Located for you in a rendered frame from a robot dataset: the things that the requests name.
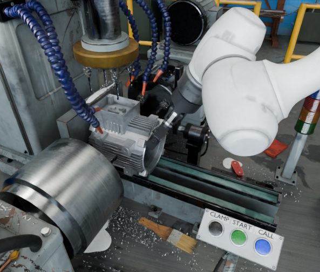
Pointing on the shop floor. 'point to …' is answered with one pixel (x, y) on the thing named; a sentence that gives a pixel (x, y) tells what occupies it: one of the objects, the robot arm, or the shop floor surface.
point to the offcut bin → (316, 25)
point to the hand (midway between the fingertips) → (154, 139)
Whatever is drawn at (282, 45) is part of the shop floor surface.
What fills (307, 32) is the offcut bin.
